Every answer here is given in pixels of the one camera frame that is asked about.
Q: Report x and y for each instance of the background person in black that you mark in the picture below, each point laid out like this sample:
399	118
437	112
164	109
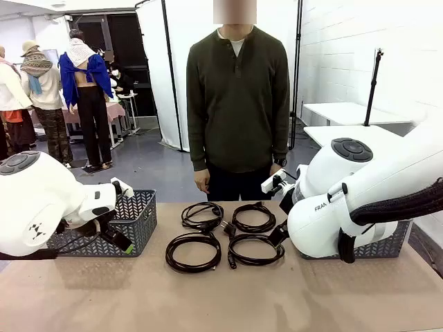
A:
121	81

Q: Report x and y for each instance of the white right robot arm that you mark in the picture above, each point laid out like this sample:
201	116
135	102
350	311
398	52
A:
380	173

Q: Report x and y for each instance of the person's left hand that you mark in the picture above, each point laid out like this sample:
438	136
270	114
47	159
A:
277	169

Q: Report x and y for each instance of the person's right hand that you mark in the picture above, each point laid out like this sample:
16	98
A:
202	181

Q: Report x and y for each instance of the black tripod pole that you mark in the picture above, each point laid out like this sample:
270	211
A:
373	86

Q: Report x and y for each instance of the mannequin with patterned scarf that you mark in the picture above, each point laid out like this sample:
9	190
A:
45	86

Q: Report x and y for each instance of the person's left forearm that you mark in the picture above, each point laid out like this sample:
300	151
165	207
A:
281	138

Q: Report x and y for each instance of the black wristwatch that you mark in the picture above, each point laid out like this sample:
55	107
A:
280	162

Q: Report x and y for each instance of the small white-legged desk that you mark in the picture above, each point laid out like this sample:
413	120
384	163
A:
129	95

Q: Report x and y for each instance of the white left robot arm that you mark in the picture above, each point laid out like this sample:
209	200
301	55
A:
34	193

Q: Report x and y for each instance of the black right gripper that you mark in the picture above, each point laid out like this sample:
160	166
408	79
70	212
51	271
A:
287	200

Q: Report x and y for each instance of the black backdrop stand pole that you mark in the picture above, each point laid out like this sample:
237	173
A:
297	69
172	69

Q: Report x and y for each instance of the grey plastic lattice basket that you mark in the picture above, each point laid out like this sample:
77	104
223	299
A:
138	221
387	247

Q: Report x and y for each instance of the white backdrop screen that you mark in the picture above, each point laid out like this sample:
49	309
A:
277	20
154	69

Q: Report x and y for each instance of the mannequin with blue shirt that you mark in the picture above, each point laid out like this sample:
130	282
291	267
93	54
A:
74	72

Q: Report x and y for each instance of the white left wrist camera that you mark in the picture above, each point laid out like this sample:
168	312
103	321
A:
123	188

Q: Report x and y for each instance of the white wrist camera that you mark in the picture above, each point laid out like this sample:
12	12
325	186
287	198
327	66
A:
273	182
123	188

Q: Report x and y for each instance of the mannequin with cream jacket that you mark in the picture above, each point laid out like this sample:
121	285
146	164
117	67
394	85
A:
10	90

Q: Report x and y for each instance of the table with pink cloth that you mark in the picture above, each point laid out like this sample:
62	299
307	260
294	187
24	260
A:
114	110

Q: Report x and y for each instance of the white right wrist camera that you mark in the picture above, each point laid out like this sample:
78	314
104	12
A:
273	182

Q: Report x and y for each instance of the person in green sweater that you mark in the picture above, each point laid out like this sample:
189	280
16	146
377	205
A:
239	103

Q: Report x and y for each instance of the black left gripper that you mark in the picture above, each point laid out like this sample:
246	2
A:
90	228

